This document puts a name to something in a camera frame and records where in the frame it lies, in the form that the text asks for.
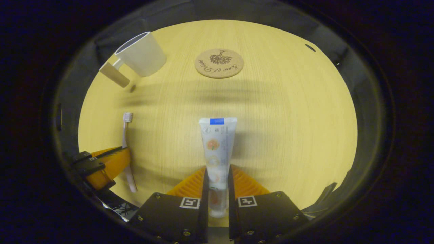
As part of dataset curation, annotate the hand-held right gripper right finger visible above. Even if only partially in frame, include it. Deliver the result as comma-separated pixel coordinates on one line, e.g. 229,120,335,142
227,164,310,244

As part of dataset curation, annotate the pale pink toothbrush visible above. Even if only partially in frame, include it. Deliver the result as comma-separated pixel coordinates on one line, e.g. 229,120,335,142
122,112,138,194

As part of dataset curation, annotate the white toothpaste tube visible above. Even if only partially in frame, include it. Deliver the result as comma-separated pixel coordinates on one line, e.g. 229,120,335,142
199,117,238,218

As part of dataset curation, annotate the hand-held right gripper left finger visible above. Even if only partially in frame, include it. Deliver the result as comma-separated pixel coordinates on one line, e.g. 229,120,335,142
130,165,209,244

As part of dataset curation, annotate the white cup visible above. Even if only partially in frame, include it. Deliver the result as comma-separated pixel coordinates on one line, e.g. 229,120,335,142
99,32,167,88

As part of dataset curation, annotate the round cork coaster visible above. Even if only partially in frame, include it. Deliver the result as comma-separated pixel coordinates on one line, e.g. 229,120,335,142
195,48,244,79

